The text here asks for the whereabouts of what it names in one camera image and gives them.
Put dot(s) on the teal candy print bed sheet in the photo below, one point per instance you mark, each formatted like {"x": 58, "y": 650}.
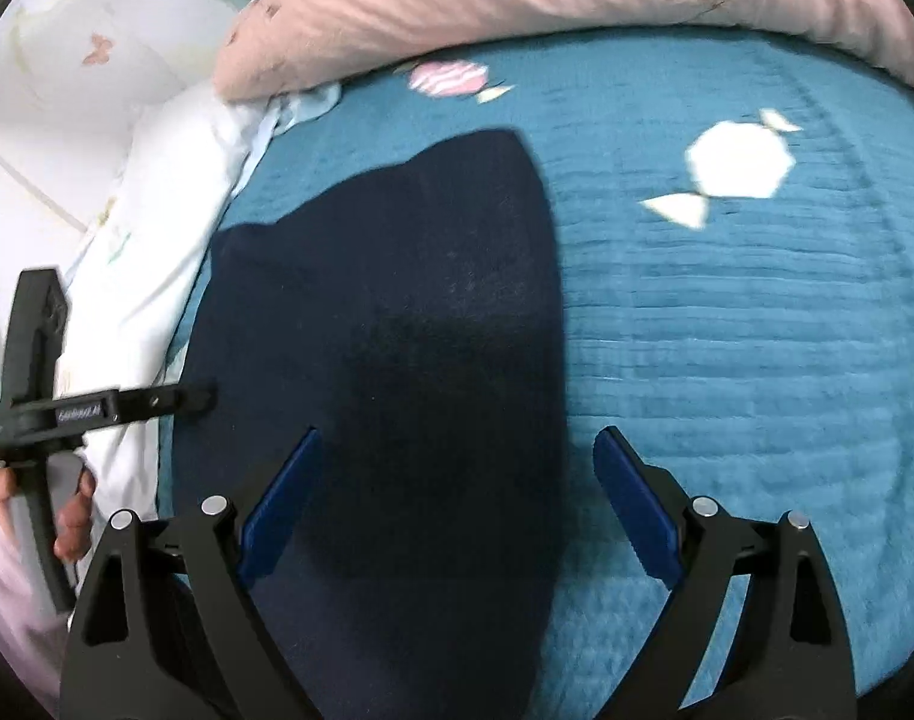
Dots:
{"x": 727, "y": 390}

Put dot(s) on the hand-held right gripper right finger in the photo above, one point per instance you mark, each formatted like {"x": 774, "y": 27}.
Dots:
{"x": 640, "y": 510}

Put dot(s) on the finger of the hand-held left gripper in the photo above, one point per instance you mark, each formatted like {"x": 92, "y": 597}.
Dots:
{"x": 164, "y": 401}

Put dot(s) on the dark denim jacket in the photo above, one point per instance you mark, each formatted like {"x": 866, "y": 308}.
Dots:
{"x": 397, "y": 360}

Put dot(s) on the striped light blue cloth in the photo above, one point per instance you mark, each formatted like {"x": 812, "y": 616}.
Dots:
{"x": 307, "y": 105}

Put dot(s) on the white butterfly print wardrobe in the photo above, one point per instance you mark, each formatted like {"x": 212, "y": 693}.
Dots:
{"x": 89, "y": 52}

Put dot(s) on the person's left forearm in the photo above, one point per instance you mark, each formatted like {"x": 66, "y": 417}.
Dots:
{"x": 14, "y": 615}

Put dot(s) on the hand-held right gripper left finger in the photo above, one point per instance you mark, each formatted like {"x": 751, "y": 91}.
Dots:
{"x": 277, "y": 510}

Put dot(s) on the person's left hand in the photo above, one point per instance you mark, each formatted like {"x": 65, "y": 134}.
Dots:
{"x": 74, "y": 525}

